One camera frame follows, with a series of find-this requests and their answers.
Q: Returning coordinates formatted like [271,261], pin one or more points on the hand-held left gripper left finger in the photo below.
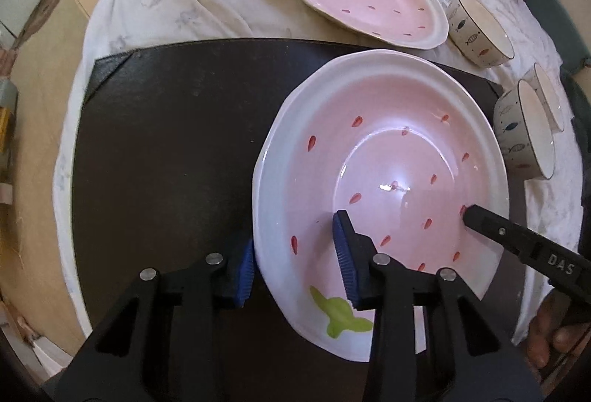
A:
[244,273]

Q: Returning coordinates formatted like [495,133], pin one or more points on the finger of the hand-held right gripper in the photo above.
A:
[489,224]

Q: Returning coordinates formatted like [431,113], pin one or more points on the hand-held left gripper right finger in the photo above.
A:
[344,254]

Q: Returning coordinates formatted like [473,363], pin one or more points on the fish print ceramic bowl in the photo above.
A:
[466,37]
[551,102]
[510,129]

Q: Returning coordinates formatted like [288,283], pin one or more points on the person's right hand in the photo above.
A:
[558,333]

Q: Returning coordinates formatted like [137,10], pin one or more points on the dark brown mat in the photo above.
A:
[161,153]

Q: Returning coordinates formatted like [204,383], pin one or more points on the dark green cloth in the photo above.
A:
[579,102]

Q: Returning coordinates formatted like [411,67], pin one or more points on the yellow wooden frame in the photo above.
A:
[5,129]

